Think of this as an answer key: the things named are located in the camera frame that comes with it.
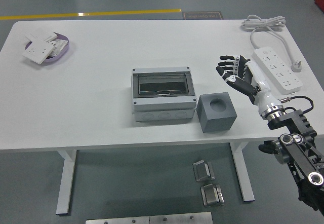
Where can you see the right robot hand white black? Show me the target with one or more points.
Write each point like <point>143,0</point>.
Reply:
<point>264,96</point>

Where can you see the grey enclosure box clear lid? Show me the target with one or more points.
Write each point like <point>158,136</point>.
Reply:
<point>164,101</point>

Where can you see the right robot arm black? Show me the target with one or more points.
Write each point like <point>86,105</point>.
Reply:
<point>291,122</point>

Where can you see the grey cube with round hole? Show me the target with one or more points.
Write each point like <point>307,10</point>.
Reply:
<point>217,122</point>

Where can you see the white power strip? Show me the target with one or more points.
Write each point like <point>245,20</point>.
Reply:
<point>276,69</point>

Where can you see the white table leg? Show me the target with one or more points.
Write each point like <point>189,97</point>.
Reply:
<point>243,176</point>
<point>65,183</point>

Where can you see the metal block on floor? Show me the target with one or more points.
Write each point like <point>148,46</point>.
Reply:
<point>211,196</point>
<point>201,170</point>

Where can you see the brown floor sign orange text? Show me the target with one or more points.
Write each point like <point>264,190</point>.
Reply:
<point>202,16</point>

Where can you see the purple oval tray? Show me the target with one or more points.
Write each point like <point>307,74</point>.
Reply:
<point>63,37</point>

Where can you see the white multi-hole socket panel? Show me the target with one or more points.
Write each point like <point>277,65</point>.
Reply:
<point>60,45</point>

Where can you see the long metal base plate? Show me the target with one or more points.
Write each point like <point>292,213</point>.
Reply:
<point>152,220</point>

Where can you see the white five-hole wall socket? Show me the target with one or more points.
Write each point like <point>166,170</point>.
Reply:
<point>38,51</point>

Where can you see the white blank switch panel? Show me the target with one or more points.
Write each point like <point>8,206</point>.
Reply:
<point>40,35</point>

